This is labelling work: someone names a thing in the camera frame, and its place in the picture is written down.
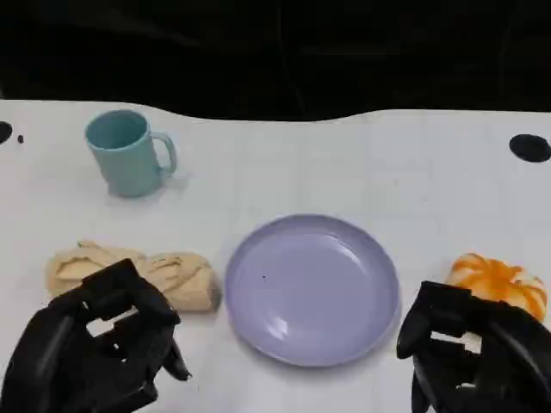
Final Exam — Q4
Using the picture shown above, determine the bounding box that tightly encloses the black backdrop cloth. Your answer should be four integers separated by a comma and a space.
0, 0, 551, 123

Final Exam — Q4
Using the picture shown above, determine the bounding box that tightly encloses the lilac plate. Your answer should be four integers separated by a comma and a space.
223, 213, 401, 368

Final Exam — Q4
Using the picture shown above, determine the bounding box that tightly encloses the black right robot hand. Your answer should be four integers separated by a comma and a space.
395, 280, 551, 413

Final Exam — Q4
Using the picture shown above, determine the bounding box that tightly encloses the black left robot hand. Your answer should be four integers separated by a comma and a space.
0, 257, 194, 413

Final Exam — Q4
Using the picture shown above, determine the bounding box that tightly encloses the pale green mug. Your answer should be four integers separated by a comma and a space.
84, 108, 178, 199

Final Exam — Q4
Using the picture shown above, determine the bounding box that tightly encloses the orange and white bread roll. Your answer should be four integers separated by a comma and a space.
444, 252, 548, 324

